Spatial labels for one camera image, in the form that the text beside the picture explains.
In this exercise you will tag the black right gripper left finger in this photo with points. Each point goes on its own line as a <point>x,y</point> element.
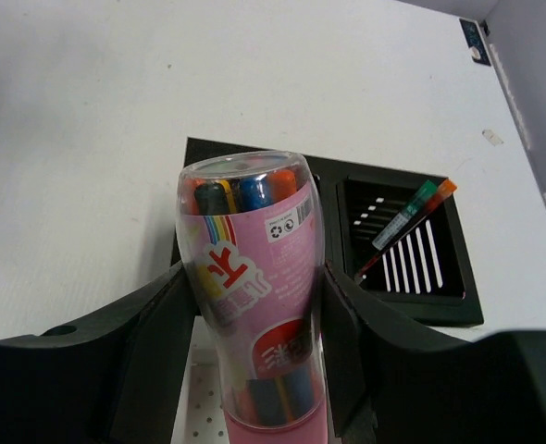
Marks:
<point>112,376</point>

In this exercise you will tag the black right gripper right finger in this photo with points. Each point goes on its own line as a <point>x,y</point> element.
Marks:
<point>393,380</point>

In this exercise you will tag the pink capped glue bottle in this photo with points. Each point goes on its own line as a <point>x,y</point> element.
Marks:
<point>251,239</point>

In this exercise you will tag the red capped white pen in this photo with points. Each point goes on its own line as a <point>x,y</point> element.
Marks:
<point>445,190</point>

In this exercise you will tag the white slotted pen holder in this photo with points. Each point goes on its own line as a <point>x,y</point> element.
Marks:
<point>200,418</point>

